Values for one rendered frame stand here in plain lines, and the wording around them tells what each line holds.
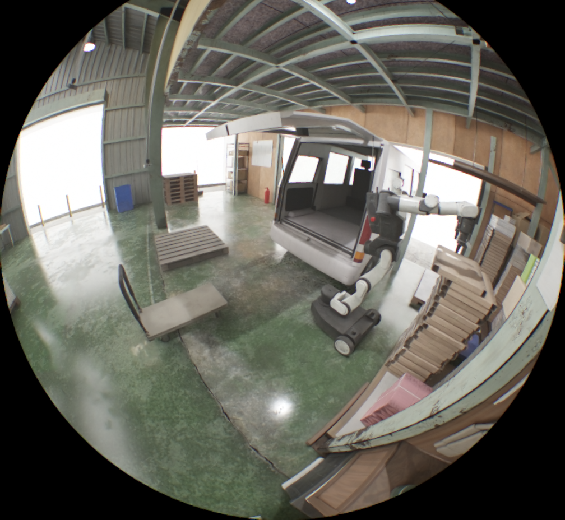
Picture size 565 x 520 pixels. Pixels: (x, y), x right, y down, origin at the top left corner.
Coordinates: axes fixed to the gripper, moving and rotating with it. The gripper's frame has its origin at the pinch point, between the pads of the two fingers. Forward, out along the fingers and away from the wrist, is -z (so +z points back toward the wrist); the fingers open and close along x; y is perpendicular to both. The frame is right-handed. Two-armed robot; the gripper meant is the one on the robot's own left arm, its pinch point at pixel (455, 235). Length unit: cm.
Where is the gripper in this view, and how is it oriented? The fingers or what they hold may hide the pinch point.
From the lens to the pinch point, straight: 155.7
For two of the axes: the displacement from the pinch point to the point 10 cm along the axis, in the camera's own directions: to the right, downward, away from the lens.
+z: 0.8, -9.1, -4.2
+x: -7.6, 2.2, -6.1
